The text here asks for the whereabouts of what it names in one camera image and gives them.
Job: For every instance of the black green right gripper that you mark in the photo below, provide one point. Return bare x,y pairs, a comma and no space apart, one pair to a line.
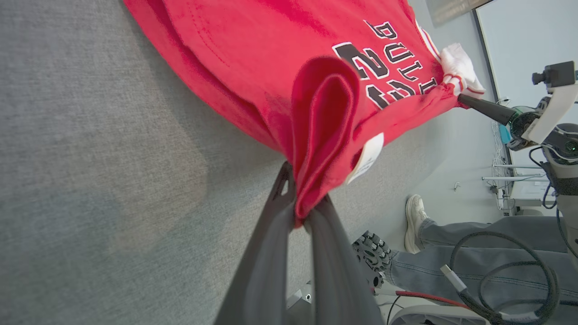
523,124

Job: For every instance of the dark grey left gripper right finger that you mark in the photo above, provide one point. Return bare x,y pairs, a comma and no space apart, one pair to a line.
338,280

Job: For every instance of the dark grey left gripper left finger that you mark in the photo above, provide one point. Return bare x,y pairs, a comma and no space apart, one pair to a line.
262,271

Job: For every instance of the red white basketball jersey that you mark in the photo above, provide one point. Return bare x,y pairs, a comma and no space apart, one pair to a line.
271,54

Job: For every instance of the white grey robot base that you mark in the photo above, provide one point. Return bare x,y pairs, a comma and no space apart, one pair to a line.
433,316

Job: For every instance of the black omni wheel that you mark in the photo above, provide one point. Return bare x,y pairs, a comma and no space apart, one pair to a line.
371,255

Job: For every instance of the white background rack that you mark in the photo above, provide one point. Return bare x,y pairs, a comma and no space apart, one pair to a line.
519,185

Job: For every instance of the white sneaker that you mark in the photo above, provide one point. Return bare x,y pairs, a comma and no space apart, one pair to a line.
414,223

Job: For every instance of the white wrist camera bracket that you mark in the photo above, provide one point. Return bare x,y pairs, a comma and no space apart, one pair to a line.
553,113

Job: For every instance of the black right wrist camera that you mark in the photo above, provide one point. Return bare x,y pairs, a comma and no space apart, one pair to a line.
559,74

